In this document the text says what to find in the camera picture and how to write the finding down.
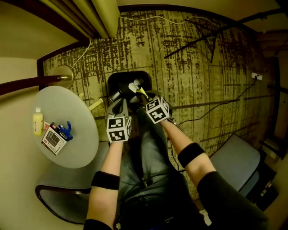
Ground yellow-green curtain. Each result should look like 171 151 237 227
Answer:
39 0 120 39

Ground person's legs in jeans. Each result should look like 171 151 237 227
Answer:
117 106 189 203

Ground yellow drink bottle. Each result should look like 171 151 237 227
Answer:
33 107 44 136

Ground white floor cable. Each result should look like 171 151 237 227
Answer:
71 15 216 70

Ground grey armchair with dark frame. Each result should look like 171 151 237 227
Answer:
35 141 108 225

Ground person's left forearm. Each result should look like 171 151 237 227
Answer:
86 141 124 227

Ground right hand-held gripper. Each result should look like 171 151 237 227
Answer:
145 96 173 125

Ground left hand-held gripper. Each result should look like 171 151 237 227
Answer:
106 97 133 144

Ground round white side table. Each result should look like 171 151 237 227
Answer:
32 85 99 169

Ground person's right forearm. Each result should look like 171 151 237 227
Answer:
161 120 216 187

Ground pale paper strip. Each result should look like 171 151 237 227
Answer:
88 98 104 111

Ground calculator retail box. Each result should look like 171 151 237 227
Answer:
41 122 68 155

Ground dark wooden cabinet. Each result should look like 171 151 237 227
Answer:
256 29 288 161

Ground floor lamp with cream shade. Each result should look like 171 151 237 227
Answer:
0 64 75 97

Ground grey padded chair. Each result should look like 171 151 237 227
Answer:
210 133 261 197

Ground black light stand tripod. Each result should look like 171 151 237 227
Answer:
164 8 288 63

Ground white wrapper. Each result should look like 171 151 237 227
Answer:
128 78 144 93

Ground blue plastic toy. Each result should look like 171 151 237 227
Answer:
58 121 74 142

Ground black power cable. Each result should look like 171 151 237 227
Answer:
170 77 258 173

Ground black waste bin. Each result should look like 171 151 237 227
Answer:
107 71 153 108

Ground person's black top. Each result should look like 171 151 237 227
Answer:
83 172 270 230

